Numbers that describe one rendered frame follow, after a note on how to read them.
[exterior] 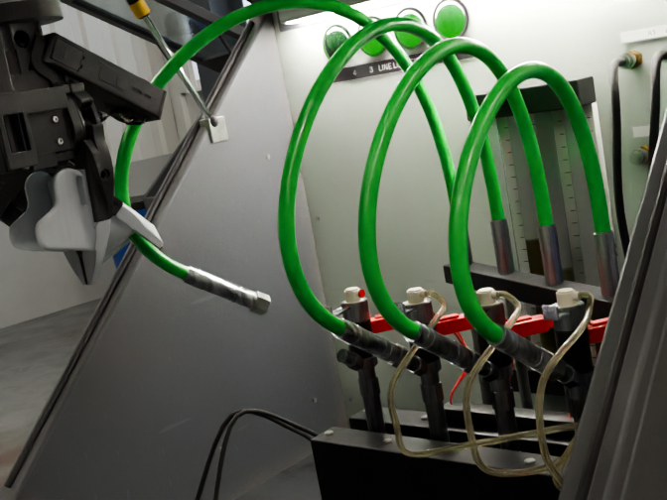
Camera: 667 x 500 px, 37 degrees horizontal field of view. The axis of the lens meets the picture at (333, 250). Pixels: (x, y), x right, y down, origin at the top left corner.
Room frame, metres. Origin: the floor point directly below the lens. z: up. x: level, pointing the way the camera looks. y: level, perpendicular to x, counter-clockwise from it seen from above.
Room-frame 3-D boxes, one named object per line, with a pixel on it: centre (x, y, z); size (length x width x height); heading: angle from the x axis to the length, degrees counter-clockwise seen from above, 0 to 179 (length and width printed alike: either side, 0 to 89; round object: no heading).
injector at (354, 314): (0.97, 0.00, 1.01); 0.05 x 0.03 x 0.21; 137
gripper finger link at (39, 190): (0.75, 0.21, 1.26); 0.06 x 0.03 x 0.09; 137
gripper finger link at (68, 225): (0.73, 0.19, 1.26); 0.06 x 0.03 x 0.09; 137
